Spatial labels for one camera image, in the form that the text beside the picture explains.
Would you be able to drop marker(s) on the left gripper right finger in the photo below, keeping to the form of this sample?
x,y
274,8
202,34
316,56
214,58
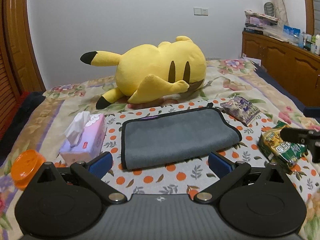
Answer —
x,y
220,165

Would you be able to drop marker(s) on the floral bed blanket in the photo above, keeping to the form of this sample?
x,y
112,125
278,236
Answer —
x,y
49,113

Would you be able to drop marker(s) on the purple snack packet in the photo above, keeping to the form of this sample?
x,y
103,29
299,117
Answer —
x,y
241,109

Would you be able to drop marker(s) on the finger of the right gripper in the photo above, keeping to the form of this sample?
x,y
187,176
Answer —
x,y
308,137

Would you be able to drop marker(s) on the orange-print white cloth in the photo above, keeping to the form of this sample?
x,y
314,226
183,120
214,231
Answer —
x,y
189,176

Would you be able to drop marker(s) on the white wall switch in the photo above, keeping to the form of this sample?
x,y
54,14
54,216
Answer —
x,y
200,11

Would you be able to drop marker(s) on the orange lidded drink cup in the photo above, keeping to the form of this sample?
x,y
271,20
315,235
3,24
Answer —
x,y
25,167

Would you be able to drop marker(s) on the pink tissue box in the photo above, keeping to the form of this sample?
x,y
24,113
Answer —
x,y
84,138

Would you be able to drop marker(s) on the stack of magazines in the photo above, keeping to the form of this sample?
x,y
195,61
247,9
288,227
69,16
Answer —
x,y
257,23

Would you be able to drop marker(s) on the green yellow snack bag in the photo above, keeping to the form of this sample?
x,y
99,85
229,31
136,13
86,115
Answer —
x,y
276,150

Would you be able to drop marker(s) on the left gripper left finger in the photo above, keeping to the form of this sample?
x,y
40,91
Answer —
x,y
100,165

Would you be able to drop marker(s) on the small grey fan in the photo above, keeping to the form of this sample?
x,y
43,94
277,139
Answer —
x,y
269,9

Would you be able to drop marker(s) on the toiletry bottles on cabinet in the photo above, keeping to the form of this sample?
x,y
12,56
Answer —
x,y
308,42

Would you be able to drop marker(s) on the blue tissue pack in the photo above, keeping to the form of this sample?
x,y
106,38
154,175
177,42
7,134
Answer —
x,y
292,34

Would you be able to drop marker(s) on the wooden sideboard cabinet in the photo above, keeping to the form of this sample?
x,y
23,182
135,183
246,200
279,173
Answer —
x,y
295,69

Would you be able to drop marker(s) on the purple and grey towel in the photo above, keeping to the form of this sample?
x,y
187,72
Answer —
x,y
174,137

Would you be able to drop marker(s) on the wooden door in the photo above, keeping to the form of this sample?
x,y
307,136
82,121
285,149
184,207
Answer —
x,y
20,74

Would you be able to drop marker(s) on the yellow Pikachu plush toy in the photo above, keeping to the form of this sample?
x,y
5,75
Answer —
x,y
146,73

